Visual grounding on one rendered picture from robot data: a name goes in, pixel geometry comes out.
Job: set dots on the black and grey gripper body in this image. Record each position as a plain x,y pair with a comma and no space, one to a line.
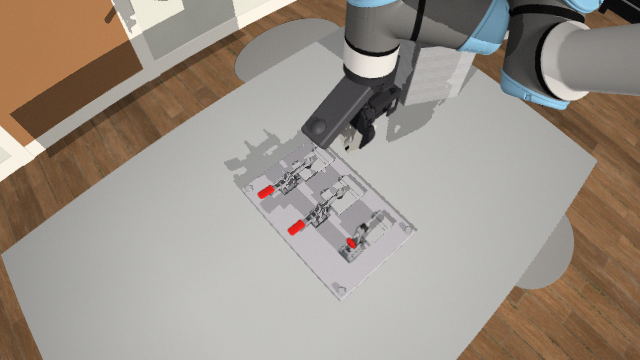
384,94

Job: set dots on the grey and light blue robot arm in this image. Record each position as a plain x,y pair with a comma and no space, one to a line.
550,55

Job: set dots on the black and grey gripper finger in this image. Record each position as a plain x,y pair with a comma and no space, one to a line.
345,136
361,138

